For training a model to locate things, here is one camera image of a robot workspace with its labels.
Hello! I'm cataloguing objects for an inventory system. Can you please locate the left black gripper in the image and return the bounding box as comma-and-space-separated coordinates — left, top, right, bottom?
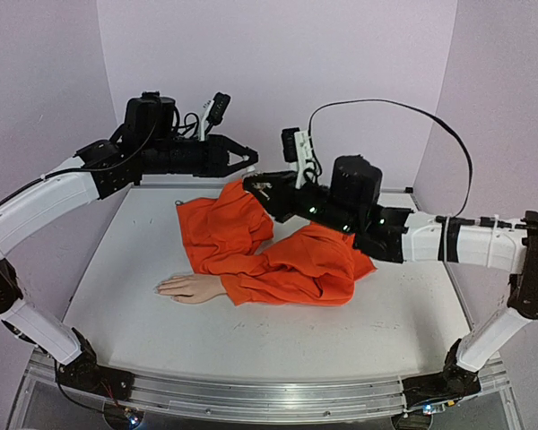
143, 133, 264, 179

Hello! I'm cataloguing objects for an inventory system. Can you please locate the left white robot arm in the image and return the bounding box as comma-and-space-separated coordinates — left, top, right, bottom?
0, 91, 258, 391

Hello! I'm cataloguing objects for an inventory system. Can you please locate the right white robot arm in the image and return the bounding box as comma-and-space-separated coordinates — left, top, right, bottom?
243, 156, 538, 373

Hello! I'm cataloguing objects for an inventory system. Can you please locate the orange cloth garment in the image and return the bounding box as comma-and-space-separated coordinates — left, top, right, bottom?
177, 181, 376, 306

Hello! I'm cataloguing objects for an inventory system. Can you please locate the mannequin hand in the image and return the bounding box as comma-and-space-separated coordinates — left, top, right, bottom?
156, 274, 227, 305

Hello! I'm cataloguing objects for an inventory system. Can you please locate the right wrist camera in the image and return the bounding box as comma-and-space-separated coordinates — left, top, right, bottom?
281, 127, 322, 189

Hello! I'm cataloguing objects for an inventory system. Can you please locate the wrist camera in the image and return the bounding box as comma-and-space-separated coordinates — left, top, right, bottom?
281, 127, 322, 189
196, 92, 231, 141

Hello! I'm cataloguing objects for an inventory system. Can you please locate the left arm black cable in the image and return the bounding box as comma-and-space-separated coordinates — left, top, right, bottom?
177, 111, 203, 138

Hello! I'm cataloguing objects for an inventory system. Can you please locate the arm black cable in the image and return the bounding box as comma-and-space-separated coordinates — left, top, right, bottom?
177, 111, 203, 138
308, 99, 474, 217

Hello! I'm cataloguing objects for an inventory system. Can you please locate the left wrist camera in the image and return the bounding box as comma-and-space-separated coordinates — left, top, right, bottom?
196, 92, 231, 141

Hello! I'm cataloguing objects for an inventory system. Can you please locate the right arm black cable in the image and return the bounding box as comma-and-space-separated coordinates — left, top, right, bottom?
308, 99, 474, 217

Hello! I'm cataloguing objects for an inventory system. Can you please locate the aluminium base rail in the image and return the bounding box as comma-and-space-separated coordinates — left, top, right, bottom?
7, 349, 522, 429

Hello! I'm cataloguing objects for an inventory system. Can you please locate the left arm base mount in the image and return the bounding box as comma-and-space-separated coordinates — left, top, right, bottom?
56, 340, 135, 401

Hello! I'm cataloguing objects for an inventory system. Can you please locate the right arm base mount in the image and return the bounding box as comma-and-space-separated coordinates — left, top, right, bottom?
402, 339, 482, 410

